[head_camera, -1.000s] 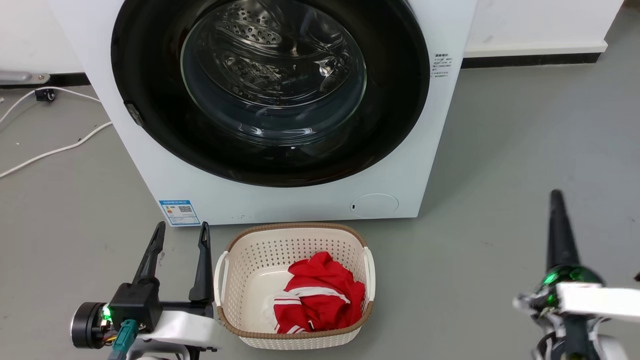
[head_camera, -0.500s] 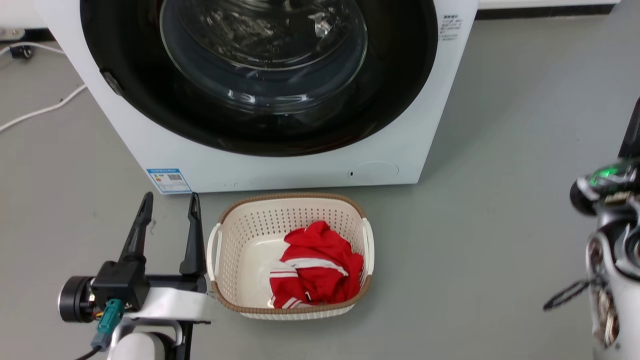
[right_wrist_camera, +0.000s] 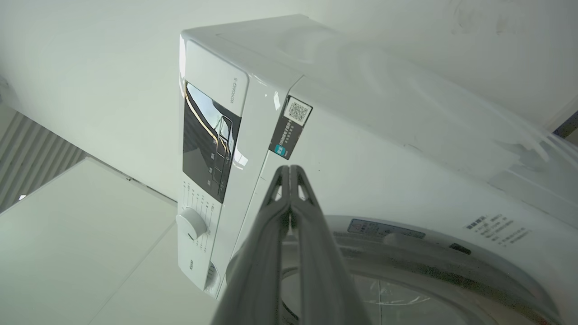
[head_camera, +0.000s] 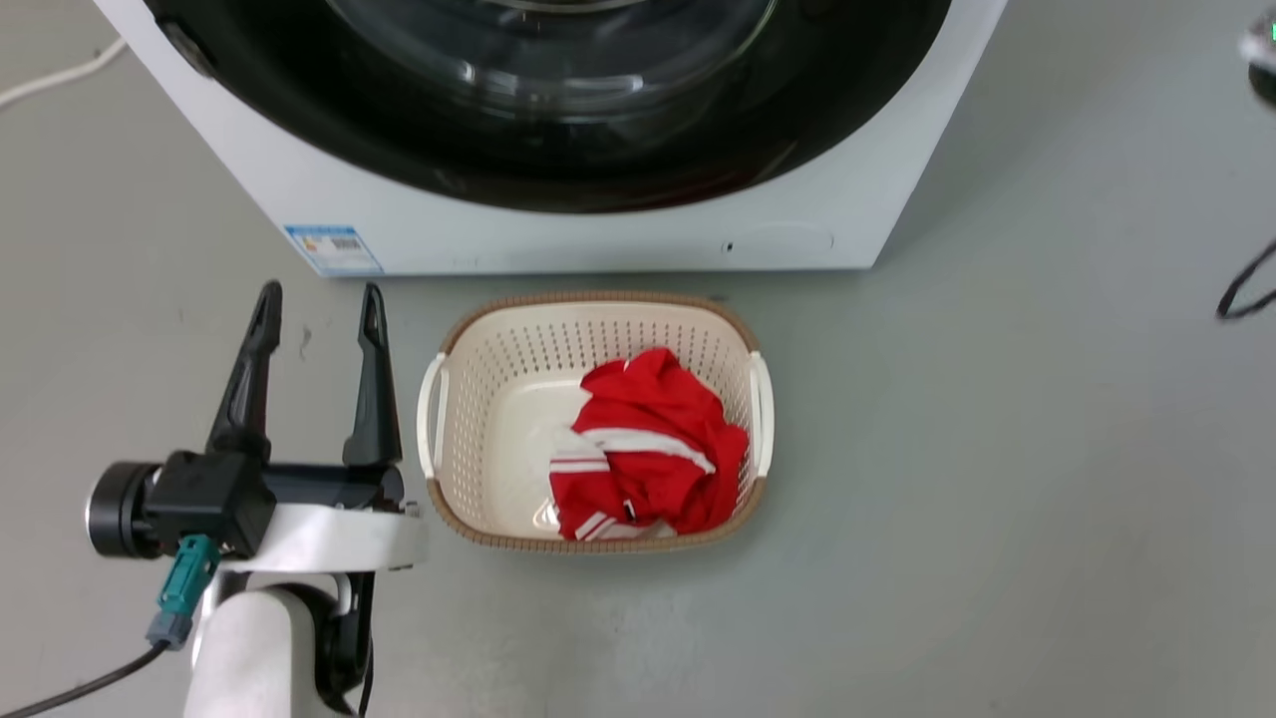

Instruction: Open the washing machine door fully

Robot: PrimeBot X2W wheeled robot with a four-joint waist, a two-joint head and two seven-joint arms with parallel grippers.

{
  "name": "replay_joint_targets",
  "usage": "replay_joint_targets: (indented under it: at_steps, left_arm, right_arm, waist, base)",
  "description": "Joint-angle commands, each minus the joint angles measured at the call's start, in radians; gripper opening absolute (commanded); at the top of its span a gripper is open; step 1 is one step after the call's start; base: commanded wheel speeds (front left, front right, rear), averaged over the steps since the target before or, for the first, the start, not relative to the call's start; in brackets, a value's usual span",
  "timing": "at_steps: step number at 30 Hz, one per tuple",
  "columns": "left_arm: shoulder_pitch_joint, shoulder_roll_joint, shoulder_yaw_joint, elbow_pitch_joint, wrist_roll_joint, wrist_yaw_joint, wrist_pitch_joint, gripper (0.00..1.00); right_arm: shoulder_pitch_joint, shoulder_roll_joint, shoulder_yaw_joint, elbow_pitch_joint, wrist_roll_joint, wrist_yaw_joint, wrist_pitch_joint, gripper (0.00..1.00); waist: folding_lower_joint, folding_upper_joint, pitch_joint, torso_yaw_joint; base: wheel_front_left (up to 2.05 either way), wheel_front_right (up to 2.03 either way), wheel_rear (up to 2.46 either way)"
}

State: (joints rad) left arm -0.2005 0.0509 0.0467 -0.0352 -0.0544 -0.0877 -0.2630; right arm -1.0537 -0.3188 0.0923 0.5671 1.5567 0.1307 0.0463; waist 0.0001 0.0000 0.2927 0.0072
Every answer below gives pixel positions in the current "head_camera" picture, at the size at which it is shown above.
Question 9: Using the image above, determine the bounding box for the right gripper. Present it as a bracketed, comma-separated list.
[1238, 18, 1276, 109]

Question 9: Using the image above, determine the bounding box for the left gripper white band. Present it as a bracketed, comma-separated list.
[205, 280, 431, 576]

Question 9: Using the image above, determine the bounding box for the white front-load washing machine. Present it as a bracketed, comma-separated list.
[95, 0, 1010, 278]

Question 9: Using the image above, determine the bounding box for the round black glass washer door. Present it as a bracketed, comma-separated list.
[143, 0, 955, 214]

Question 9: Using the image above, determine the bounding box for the blue white energy label sticker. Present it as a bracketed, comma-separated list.
[284, 224, 385, 277]

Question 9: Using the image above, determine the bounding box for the beige perforated laundry basket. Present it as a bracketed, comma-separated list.
[417, 291, 775, 554]

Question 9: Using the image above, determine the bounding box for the red white-striped garment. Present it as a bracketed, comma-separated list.
[548, 346, 751, 542]

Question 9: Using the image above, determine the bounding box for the thin black cable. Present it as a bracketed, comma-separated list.
[1215, 237, 1276, 322]

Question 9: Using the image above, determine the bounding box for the black cable with teal connector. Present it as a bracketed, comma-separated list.
[0, 535, 221, 718]

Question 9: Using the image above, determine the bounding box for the white floor cable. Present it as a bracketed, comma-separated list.
[0, 38, 129, 109]

